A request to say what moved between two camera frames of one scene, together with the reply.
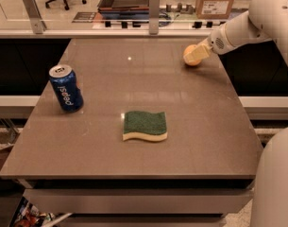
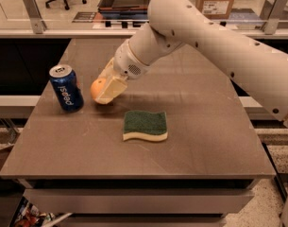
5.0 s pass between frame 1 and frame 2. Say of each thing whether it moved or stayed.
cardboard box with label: stayed
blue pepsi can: stayed
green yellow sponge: stayed
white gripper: moved
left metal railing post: stayed
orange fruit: moved
